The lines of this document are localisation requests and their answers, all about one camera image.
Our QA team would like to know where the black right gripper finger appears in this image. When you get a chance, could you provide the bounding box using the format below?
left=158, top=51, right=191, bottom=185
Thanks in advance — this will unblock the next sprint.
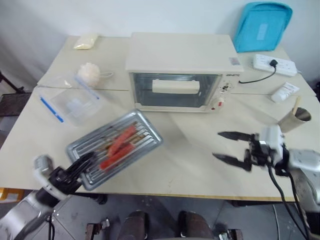
left=217, top=131, right=253, bottom=142
left=212, top=152, right=253, bottom=173

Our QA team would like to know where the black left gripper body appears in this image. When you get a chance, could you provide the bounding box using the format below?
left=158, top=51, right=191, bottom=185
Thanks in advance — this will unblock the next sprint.
left=48, top=167, right=83, bottom=195

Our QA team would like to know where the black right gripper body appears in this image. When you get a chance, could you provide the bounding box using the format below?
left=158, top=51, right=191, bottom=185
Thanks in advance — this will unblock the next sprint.
left=243, top=133, right=273, bottom=167

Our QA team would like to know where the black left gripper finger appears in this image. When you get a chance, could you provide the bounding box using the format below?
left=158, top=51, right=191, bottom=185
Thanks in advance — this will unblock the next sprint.
left=73, top=154, right=99, bottom=182
left=66, top=151, right=96, bottom=174

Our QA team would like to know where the ribbed silver metal baking tray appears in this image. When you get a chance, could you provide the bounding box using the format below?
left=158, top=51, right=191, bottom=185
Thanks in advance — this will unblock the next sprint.
left=65, top=109, right=164, bottom=192

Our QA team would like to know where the red sausage on skewer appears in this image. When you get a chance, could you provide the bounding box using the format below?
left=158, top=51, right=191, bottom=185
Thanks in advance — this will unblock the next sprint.
left=99, top=143, right=133, bottom=171
left=106, top=136, right=130, bottom=156
left=115, top=125, right=138, bottom=143

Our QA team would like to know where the cream toaster oven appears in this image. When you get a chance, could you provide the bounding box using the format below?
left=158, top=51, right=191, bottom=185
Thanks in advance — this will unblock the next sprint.
left=124, top=31, right=245, bottom=114

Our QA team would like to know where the silver metal cup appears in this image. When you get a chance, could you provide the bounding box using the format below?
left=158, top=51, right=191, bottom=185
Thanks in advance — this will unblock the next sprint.
left=277, top=107, right=313, bottom=134

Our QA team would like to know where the clear zip bag blue seal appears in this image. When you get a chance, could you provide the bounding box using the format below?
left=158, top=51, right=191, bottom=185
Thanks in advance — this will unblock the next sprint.
left=38, top=86, right=104, bottom=129
left=36, top=72, right=101, bottom=101

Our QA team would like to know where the white squeeze tube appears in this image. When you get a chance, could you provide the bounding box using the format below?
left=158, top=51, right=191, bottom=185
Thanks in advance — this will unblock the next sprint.
left=270, top=81, right=301, bottom=104

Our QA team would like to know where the dark rounded shape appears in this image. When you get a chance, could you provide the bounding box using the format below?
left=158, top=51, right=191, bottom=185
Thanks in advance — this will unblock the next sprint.
left=178, top=210, right=214, bottom=240
left=119, top=210, right=149, bottom=240

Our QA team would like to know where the white power strip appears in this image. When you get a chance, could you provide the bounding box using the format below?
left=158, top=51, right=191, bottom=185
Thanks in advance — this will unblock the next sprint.
left=252, top=53, right=298, bottom=78

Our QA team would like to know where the dark stand beside table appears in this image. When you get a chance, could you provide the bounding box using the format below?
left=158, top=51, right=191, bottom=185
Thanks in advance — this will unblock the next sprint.
left=0, top=71, right=33, bottom=118

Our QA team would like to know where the blue fabric pouch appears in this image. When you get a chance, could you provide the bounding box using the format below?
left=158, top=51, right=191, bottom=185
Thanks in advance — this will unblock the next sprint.
left=232, top=1, right=294, bottom=54

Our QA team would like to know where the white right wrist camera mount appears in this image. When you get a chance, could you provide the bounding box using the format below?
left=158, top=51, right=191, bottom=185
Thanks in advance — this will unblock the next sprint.
left=259, top=124, right=286, bottom=166

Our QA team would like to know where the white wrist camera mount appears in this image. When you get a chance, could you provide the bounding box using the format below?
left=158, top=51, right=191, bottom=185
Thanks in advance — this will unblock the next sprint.
left=32, top=154, right=71, bottom=201
left=259, top=124, right=286, bottom=166

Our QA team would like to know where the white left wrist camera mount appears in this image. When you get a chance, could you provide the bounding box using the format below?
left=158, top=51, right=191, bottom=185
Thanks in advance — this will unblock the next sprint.
left=32, top=154, right=71, bottom=201

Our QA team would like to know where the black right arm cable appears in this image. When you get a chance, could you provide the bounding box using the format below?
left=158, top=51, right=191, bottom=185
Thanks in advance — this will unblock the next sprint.
left=267, top=163, right=311, bottom=240

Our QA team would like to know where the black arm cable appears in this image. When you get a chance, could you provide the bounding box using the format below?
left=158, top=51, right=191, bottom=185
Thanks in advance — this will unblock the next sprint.
left=47, top=213, right=56, bottom=240
left=267, top=163, right=311, bottom=240

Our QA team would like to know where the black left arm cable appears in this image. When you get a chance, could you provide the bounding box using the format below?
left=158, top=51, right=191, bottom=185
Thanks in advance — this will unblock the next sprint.
left=47, top=213, right=56, bottom=240

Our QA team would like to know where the rusty metal bracket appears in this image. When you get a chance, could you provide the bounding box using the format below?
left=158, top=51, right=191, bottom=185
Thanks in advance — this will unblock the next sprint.
left=85, top=217, right=111, bottom=240
left=218, top=227, right=244, bottom=240

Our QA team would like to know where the glass oven door with handle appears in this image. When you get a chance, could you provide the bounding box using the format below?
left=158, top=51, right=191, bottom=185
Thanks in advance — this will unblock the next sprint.
left=128, top=72, right=224, bottom=111

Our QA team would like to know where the black power cable with plug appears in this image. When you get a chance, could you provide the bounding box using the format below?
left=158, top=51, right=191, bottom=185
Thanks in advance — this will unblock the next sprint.
left=238, top=59, right=279, bottom=85

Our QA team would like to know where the white bath sponge with cord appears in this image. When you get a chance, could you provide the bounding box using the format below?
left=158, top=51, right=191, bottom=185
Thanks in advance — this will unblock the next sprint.
left=76, top=62, right=114, bottom=89

